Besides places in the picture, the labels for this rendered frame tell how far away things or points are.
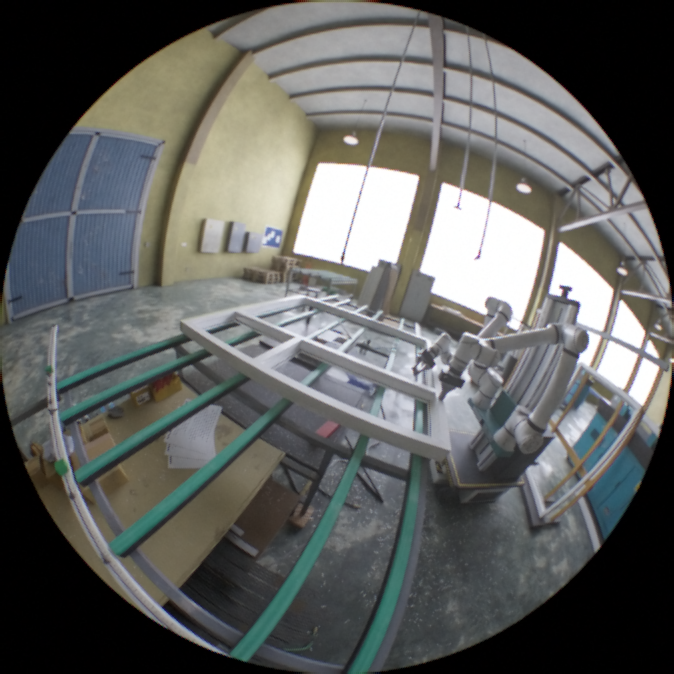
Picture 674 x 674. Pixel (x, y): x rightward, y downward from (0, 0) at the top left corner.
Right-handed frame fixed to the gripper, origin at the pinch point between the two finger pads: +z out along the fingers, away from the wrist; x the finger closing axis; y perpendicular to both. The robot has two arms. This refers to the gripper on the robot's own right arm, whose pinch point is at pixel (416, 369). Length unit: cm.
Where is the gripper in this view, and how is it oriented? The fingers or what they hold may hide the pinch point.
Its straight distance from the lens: 133.4
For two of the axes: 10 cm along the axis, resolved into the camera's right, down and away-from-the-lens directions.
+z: -7.8, 6.0, -2.0
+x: 6.1, 7.9, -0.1
